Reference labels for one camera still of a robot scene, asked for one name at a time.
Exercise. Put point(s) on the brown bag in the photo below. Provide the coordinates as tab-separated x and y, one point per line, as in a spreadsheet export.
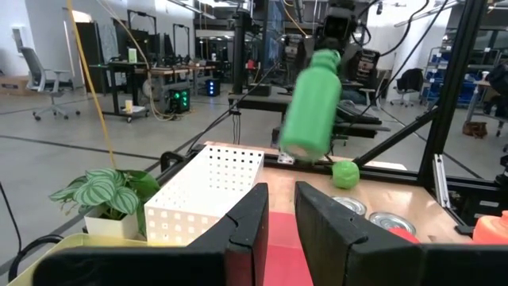
474	129

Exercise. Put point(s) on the shelf with blue bins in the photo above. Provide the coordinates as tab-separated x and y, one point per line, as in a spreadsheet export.
434	79

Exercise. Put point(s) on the black desk with wooden top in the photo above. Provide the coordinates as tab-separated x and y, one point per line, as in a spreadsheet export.
131	71

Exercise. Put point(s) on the orange plastic bottle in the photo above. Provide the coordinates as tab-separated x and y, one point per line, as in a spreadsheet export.
492	230

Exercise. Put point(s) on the computer tower blue lights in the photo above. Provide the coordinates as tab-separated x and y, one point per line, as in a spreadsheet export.
212	87

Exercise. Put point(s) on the green plastic bottle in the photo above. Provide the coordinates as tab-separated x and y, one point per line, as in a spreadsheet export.
309	111

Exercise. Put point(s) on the silver aluminium bracket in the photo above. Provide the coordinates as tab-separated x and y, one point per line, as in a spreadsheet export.
440	180

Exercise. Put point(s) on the grey office chair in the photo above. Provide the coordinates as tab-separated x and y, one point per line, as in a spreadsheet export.
39	75

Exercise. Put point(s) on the Van Camp's tuna can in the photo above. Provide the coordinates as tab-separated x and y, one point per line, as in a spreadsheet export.
392	221

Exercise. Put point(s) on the striped-leaf plant in white pot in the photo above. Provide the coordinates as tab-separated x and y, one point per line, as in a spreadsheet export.
103	194

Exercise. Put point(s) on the white perforated basket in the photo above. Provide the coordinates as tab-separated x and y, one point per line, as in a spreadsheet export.
206	186

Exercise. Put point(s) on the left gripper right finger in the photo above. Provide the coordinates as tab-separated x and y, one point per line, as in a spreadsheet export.
337	246

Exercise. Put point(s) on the black office chair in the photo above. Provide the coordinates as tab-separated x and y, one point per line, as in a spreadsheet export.
409	81

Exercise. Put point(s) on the cardboard box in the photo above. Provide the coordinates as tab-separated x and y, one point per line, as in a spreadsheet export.
12	85

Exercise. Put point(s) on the green apple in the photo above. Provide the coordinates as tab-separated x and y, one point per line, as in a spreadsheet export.
345	175

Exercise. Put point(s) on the small silver corner bracket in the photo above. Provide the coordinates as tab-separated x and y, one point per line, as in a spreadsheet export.
285	158

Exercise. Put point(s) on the black column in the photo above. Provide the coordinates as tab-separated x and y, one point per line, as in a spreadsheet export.
239	51

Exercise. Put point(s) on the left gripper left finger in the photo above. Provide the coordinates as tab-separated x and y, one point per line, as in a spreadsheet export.
238	246

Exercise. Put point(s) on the black aluminium table frame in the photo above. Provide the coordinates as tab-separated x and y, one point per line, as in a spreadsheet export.
450	99

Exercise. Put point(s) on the computer tower green lights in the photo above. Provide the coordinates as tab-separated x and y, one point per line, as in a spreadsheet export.
179	100

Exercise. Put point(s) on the yellow plastic tray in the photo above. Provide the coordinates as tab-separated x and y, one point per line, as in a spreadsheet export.
71	241

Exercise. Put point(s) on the silver lidded tuna can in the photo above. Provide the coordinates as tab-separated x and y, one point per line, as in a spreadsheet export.
349	204

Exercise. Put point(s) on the red plastic tray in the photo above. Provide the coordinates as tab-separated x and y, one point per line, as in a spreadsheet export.
283	254

